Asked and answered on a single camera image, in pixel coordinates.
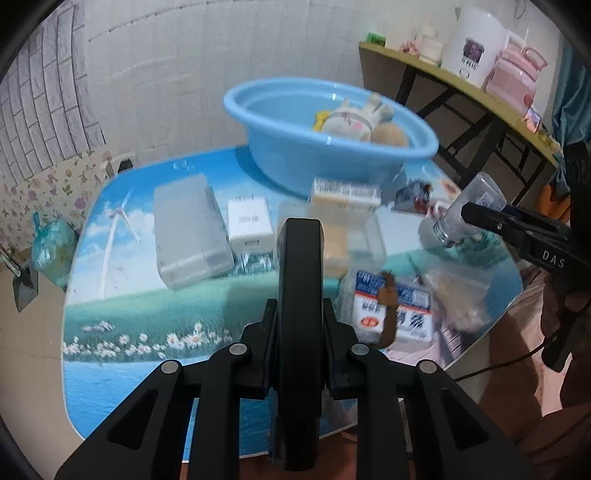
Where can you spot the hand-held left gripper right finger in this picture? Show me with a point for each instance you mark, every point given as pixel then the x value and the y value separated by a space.
pixel 340 356

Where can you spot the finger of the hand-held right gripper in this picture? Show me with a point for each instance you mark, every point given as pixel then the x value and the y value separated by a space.
pixel 531 233

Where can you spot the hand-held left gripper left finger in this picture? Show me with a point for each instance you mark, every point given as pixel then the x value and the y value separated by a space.
pixel 261 353

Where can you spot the clear plastic bottle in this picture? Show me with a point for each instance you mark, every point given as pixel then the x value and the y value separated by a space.
pixel 452 221

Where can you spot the black oblong device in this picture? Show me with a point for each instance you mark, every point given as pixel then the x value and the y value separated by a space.
pixel 298 277

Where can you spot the clear plastic container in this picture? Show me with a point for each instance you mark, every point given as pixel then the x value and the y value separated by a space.
pixel 364 249

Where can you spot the dark printed snack packet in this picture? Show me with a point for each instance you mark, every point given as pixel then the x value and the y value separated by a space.
pixel 420 196

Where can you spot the white charger adapter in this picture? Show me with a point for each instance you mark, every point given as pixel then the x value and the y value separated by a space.
pixel 249 224

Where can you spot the translucent plastic storage box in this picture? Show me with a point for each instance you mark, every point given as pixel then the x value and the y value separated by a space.
pixel 191 230

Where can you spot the cream rectangular box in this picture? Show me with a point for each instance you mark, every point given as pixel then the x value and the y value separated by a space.
pixel 344 194

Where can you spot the blue plastic basin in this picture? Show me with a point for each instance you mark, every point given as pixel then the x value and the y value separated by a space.
pixel 286 138

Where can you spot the teal curtain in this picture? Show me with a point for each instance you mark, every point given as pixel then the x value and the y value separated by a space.
pixel 572 115

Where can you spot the clear bag with beige contents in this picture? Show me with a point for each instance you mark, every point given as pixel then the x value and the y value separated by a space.
pixel 461 300

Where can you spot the small colourful box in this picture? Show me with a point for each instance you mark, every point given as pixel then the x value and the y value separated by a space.
pixel 533 119

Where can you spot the beige block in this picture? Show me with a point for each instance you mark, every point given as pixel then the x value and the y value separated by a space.
pixel 335 253

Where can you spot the pink kettle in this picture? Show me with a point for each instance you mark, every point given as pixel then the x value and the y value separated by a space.
pixel 512 76

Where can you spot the yellow-topped side table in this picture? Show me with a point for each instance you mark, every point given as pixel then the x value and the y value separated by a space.
pixel 461 87

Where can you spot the white plastic bucket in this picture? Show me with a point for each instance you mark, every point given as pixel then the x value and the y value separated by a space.
pixel 475 46

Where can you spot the white plush bunny toy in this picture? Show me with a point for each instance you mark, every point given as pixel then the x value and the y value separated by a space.
pixel 351 117

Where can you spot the small pink flower ornament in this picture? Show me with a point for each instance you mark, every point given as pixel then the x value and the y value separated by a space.
pixel 408 47

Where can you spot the teal plastic bag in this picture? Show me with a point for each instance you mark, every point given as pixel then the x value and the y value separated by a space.
pixel 53 251

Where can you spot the metal trowel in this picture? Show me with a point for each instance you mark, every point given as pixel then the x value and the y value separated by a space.
pixel 23 286

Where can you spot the small green box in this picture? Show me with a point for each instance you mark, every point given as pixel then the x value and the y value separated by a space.
pixel 376 38

